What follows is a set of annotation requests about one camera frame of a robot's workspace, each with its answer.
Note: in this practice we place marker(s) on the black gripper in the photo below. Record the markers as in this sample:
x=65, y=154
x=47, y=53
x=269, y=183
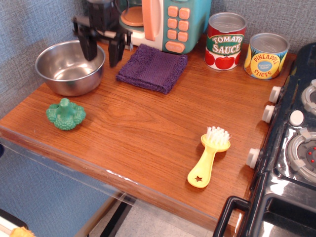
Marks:
x=102, y=23

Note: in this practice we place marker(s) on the metal pot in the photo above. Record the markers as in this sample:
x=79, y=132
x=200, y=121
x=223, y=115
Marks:
x=65, y=70

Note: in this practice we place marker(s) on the yellow brush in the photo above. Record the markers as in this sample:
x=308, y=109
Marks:
x=216, y=140

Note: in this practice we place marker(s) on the purple folded cloth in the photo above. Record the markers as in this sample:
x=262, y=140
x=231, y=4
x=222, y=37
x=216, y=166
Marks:
x=152, y=69

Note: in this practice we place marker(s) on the teal toy microwave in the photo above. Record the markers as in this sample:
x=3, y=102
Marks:
x=172, y=26

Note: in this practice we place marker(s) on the green toy broccoli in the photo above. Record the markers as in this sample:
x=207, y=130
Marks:
x=66, y=115

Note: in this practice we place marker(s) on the tomato sauce can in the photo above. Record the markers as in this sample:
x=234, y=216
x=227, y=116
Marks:
x=224, y=41

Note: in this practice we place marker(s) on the pineapple slices can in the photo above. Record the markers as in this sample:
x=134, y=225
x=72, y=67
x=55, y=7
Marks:
x=266, y=55

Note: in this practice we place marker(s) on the orange striped object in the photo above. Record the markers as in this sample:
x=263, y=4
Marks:
x=21, y=232

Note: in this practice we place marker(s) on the black toy stove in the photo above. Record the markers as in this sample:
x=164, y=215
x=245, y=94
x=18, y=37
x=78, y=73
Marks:
x=283, y=189

